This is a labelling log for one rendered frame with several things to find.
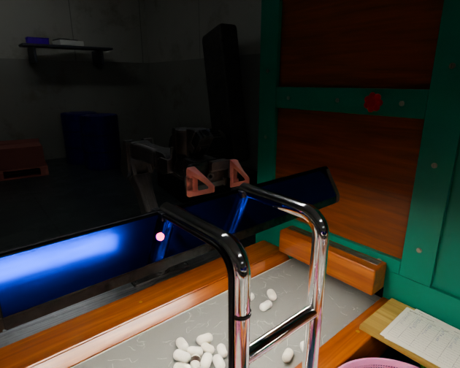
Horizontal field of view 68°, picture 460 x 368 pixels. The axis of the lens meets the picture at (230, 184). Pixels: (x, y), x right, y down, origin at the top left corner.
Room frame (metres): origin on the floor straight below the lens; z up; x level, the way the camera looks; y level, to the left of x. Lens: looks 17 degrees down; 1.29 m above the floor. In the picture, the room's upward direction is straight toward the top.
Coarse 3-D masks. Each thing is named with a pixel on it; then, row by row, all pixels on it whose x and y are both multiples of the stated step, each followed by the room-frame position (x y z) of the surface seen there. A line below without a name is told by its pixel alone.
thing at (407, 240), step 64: (320, 0) 0.96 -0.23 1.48; (384, 0) 0.83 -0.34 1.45; (448, 0) 0.72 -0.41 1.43; (320, 64) 0.94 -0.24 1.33; (384, 64) 0.81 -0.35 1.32; (448, 64) 0.70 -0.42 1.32; (320, 128) 0.93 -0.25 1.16; (384, 128) 0.80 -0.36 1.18; (448, 128) 0.69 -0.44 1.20; (384, 192) 0.78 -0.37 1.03; (448, 192) 0.67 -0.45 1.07; (384, 256) 0.75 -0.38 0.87; (448, 256) 0.66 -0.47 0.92
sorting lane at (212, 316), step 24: (288, 264) 0.94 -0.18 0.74; (264, 288) 0.81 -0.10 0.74; (288, 288) 0.81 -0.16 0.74; (336, 288) 0.81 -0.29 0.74; (192, 312) 0.71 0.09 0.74; (216, 312) 0.71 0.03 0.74; (264, 312) 0.71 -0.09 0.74; (288, 312) 0.71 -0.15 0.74; (336, 312) 0.71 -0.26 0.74; (360, 312) 0.71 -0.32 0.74; (144, 336) 0.63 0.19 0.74; (168, 336) 0.63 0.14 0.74; (192, 336) 0.63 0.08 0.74; (216, 336) 0.63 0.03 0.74; (96, 360) 0.56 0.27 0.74; (120, 360) 0.56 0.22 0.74; (144, 360) 0.56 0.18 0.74; (168, 360) 0.56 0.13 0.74; (264, 360) 0.56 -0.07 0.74
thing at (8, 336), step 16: (208, 256) 1.12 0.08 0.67; (176, 272) 1.01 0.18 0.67; (128, 288) 0.92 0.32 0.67; (144, 288) 0.92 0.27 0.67; (80, 304) 0.84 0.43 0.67; (96, 304) 0.84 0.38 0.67; (48, 320) 0.77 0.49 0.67; (64, 320) 0.77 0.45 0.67; (0, 336) 0.71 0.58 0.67; (16, 336) 0.71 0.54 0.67
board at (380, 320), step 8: (384, 304) 0.69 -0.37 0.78; (392, 304) 0.69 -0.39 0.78; (400, 304) 0.69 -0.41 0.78; (376, 312) 0.67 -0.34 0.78; (384, 312) 0.67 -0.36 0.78; (392, 312) 0.67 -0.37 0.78; (400, 312) 0.67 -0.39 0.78; (368, 320) 0.64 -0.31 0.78; (376, 320) 0.64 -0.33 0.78; (384, 320) 0.64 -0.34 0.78; (392, 320) 0.64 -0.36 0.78; (360, 328) 0.62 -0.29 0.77; (368, 328) 0.61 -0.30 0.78; (376, 328) 0.61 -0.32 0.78; (384, 328) 0.61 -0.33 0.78; (376, 336) 0.59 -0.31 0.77; (392, 344) 0.57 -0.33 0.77; (400, 352) 0.56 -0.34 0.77; (408, 352) 0.55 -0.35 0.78; (416, 360) 0.53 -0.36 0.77; (424, 360) 0.52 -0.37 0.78
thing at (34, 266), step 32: (288, 192) 0.60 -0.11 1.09; (320, 192) 0.65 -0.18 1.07; (128, 224) 0.41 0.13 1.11; (160, 224) 0.44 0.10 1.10; (224, 224) 0.49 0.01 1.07; (256, 224) 0.52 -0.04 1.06; (0, 256) 0.32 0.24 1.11; (32, 256) 0.34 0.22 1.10; (64, 256) 0.35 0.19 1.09; (96, 256) 0.37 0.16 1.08; (128, 256) 0.39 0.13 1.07; (160, 256) 0.41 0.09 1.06; (192, 256) 0.44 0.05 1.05; (0, 288) 0.30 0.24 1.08; (32, 288) 0.32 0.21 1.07; (64, 288) 0.33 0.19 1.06; (96, 288) 0.35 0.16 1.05; (0, 320) 0.29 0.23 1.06; (32, 320) 0.31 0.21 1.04
